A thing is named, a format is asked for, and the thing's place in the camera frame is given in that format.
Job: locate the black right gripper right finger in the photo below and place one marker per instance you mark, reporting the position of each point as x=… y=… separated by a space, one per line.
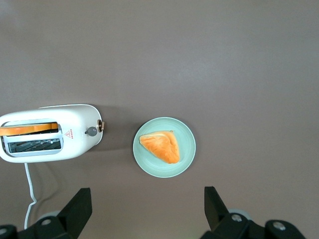
x=216 y=214

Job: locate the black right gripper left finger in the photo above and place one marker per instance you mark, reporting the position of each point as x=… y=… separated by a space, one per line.
x=74 y=214

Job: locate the white two-slot toaster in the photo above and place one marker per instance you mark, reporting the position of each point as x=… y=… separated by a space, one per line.
x=77 y=124

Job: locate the toast slice in toaster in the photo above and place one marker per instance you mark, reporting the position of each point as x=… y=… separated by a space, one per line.
x=27 y=129

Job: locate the pale green round plate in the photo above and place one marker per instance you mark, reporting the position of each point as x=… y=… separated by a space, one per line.
x=185 y=149

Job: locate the triangular orange bread piece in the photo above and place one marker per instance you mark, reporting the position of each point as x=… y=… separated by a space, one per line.
x=162 y=147

